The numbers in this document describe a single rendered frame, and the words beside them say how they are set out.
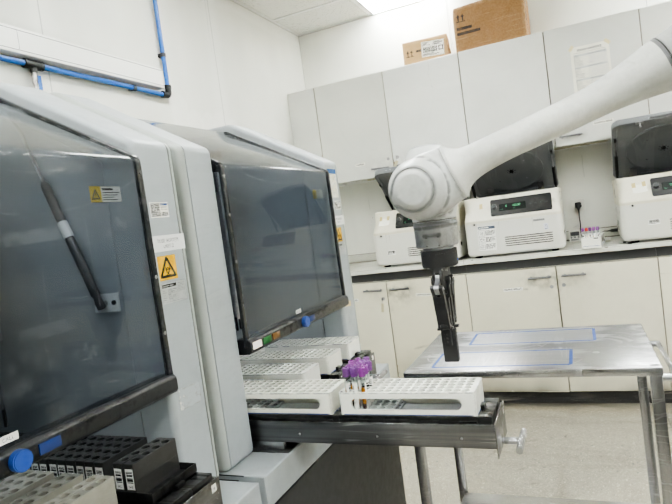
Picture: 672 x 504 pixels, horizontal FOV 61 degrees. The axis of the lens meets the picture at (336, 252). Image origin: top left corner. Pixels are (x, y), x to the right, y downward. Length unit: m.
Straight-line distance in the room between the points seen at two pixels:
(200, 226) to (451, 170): 0.55
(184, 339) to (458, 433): 0.57
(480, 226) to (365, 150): 1.01
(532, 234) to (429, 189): 2.56
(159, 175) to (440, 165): 0.54
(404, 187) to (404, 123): 2.97
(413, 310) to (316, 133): 1.44
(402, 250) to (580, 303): 1.08
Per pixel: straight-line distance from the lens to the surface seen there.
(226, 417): 1.30
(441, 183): 0.96
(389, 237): 3.64
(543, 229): 3.47
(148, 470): 1.10
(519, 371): 1.47
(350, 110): 4.05
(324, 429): 1.30
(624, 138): 3.73
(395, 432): 1.24
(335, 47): 4.55
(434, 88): 3.90
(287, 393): 1.34
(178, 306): 1.17
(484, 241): 3.50
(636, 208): 3.47
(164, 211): 1.16
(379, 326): 3.74
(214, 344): 1.25
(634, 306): 3.52
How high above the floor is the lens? 1.24
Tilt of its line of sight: 3 degrees down
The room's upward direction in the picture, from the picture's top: 8 degrees counter-clockwise
